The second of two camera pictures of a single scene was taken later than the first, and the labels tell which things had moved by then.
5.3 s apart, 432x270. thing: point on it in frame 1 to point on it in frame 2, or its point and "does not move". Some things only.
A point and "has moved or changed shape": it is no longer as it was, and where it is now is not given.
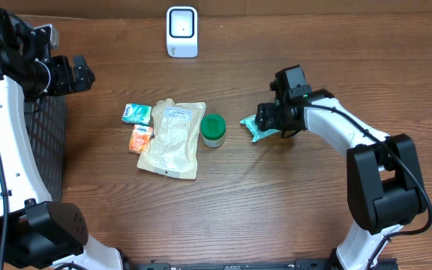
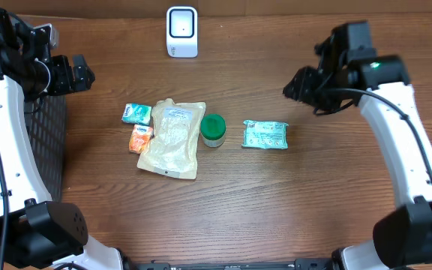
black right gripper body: x=276 y=117 to x=311 y=89
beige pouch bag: x=172 y=149 does not move
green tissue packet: x=137 y=114 does not move
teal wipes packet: x=250 y=121 has moved or changed shape
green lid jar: x=213 y=129 does not move
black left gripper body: x=62 y=81 does not move
